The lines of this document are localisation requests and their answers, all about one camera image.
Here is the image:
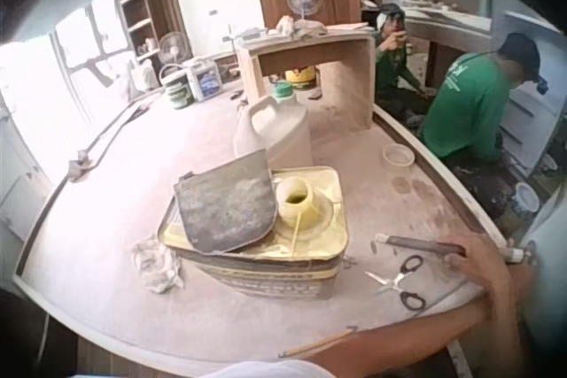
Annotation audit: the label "person's right hand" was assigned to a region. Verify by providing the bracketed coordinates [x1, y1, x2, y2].
[441, 233, 533, 322]

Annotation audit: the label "brown-handled hand tool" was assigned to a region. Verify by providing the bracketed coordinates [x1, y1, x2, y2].
[375, 232, 467, 260]

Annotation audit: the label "white sealant tube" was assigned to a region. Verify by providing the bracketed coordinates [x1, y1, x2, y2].
[507, 240, 540, 266]

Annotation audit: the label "white paint bucket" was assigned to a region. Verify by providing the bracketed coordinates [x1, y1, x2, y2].
[513, 181, 542, 220]

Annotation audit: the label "white drawer cabinet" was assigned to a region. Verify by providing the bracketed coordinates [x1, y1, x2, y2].
[490, 10, 567, 178]

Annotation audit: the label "thin wooden stick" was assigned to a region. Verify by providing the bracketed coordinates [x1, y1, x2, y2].
[277, 327, 358, 359]

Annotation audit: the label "yellow glue cup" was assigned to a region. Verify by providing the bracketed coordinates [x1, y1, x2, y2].
[275, 176, 316, 231]

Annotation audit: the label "square yellow glue tin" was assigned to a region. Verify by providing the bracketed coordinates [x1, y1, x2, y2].
[155, 165, 351, 305]

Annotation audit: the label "white jug with green cap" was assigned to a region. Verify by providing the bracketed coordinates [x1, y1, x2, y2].
[233, 81, 314, 172]

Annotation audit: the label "open wooden cabinet box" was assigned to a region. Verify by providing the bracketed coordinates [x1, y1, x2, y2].
[236, 27, 377, 129]

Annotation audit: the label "wooden workbench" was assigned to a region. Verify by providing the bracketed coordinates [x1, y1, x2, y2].
[400, 0, 493, 87]

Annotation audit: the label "yellow bucket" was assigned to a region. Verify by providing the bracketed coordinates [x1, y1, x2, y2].
[284, 66, 318, 91]

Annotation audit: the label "grey notched spreader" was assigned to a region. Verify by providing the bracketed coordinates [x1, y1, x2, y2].
[172, 147, 279, 256]

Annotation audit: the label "heap of rags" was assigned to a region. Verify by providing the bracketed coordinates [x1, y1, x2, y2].
[276, 14, 330, 39]

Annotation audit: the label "crumpled white rag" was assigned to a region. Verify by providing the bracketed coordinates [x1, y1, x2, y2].
[130, 234, 185, 295]

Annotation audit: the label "white canister with blue label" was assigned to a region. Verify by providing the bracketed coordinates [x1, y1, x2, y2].
[183, 58, 222, 103]

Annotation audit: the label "green and white bucket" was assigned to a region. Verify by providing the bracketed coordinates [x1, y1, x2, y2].
[163, 67, 193, 111]

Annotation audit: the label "white floor fan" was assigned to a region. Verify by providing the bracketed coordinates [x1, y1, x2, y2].
[158, 31, 188, 66]

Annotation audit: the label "white plastic bag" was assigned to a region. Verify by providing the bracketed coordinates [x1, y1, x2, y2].
[129, 58, 159, 92]

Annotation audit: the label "crumpled grey tape wad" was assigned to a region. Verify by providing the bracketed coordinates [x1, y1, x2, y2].
[65, 150, 92, 182]

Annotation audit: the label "black-handled scissors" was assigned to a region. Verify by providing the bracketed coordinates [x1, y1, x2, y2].
[365, 254, 427, 312]

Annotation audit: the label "white wall shelf unit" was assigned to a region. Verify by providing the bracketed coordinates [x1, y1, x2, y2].
[117, 0, 161, 66]

